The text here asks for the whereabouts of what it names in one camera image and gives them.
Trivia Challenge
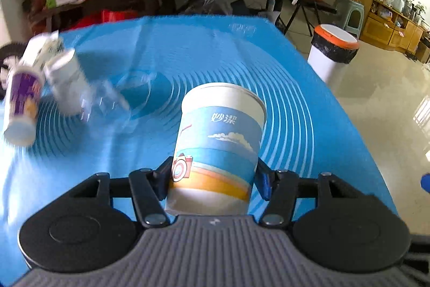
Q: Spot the blue white paper cup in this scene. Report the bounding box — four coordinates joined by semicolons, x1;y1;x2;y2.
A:
166;82;267;216

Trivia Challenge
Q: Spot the clear plastic cup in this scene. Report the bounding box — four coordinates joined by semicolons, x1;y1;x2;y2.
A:
80;80;131;129

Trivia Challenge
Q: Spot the purple white paper cup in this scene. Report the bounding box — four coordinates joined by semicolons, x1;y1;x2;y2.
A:
3;66;45;147

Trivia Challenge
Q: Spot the white patterned paper cup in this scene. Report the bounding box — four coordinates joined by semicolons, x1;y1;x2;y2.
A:
19;31;64;71

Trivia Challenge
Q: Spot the blue silicone table mat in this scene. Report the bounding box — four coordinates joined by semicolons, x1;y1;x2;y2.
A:
1;15;394;286

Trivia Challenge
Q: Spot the white orange trash bin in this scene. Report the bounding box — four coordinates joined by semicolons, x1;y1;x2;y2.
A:
307;24;359;89

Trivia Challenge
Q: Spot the red bag under table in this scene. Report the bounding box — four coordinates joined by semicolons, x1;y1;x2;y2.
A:
68;9;138;30

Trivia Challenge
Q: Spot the pale green plastic stool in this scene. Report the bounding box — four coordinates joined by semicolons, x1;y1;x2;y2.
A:
333;0;364;38

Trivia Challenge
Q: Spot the dark wooden side table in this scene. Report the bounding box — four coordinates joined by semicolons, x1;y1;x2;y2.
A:
28;0;176;33

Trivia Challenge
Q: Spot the wooden tv cabinet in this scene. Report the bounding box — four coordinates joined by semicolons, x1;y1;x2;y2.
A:
359;0;424;55

